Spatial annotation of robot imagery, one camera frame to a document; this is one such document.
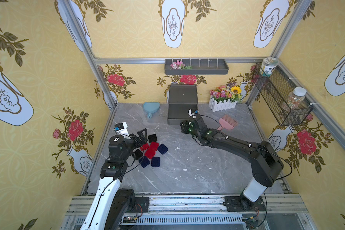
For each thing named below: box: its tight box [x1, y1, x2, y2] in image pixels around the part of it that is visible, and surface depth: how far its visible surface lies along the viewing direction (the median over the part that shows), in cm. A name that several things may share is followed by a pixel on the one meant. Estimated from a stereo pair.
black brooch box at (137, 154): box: [131, 149, 144, 161], surface depth 94 cm
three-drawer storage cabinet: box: [167, 84, 199, 125], surface depth 98 cm
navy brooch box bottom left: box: [138, 156, 150, 168], surface depth 90 cm
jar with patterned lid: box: [259, 57, 279, 78], surface depth 87 cm
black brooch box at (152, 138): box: [148, 133, 158, 144], surface depth 102 cm
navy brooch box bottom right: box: [150, 156, 161, 168], surface depth 90 cm
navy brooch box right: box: [157, 143, 169, 155], surface depth 95 cm
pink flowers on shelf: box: [170, 59, 193, 70], surface depth 89 cm
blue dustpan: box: [143, 102, 161, 119], surface depth 123 cm
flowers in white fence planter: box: [208, 82, 243, 113], surface depth 109 cm
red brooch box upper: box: [149, 141, 160, 151], surface depth 97 cm
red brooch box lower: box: [144, 148, 156, 160], surface depth 94 cm
